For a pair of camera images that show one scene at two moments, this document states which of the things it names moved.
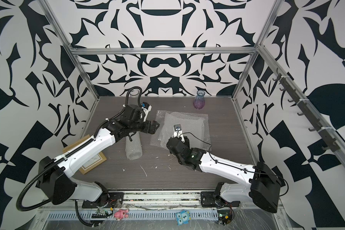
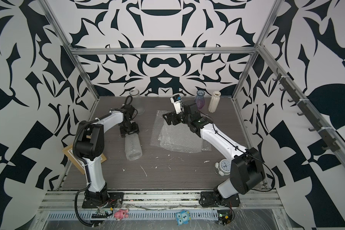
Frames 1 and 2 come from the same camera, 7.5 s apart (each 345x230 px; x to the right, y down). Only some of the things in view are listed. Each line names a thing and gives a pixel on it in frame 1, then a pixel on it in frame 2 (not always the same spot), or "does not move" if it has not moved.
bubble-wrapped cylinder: x=194 y=127 does not move
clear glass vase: x=134 y=95 does not move
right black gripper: x=186 y=141 to x=169 y=117
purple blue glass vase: x=199 y=102 does not move
